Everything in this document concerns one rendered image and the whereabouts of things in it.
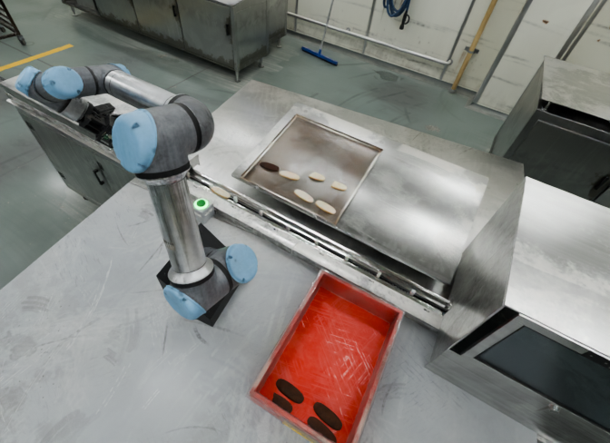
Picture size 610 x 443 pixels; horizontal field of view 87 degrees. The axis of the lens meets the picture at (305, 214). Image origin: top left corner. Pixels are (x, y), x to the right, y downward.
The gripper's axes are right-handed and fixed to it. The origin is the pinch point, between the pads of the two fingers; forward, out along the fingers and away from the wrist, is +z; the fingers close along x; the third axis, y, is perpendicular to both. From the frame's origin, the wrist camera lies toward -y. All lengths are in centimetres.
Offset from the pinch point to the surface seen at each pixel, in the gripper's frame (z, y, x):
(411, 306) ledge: 75, 75, 40
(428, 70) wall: 290, -215, 187
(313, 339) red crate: 54, 73, 8
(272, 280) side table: 50, 47, 3
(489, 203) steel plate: 124, 40, 94
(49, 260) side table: 2, 12, -57
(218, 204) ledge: 39.4, 6.2, -3.9
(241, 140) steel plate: 56, -41, 10
